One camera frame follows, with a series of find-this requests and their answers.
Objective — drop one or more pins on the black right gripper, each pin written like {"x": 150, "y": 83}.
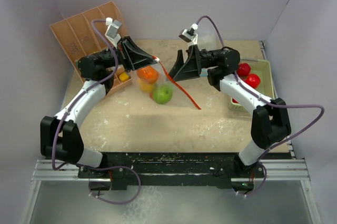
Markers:
{"x": 191, "y": 67}

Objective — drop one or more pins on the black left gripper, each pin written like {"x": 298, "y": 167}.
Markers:
{"x": 132, "y": 57}

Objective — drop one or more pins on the clear bag blue zipper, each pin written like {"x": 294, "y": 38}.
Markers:
{"x": 207, "y": 41}

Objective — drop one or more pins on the green fake fruit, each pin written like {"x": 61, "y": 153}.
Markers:
{"x": 163, "y": 94}

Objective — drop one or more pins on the clear bag red zipper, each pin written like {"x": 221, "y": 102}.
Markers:
{"x": 180, "y": 99}

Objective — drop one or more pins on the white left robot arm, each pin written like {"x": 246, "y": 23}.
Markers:
{"x": 60, "y": 134}

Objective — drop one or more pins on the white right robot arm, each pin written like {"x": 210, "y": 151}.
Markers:
{"x": 270, "y": 119}

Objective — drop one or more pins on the fake orange persimmon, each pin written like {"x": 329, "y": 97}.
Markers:
{"x": 148, "y": 74}

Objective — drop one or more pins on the fake yellow orange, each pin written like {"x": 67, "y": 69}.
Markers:
{"x": 145, "y": 86}

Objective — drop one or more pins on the yellow grey block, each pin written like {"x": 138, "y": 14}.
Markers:
{"x": 123, "y": 77}

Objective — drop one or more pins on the pink desk organizer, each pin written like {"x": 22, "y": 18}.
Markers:
{"x": 76, "y": 36}

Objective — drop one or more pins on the green perforated basket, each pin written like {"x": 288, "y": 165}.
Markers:
{"x": 259, "y": 76}

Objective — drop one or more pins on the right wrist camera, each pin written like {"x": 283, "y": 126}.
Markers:
{"x": 190, "y": 35}

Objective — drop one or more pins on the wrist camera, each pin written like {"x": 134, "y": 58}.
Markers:
{"x": 190, "y": 35}
{"x": 113, "y": 27}

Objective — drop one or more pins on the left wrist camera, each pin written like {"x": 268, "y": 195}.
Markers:
{"x": 113, "y": 27}

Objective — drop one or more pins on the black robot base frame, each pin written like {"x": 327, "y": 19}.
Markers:
{"x": 221, "y": 170}

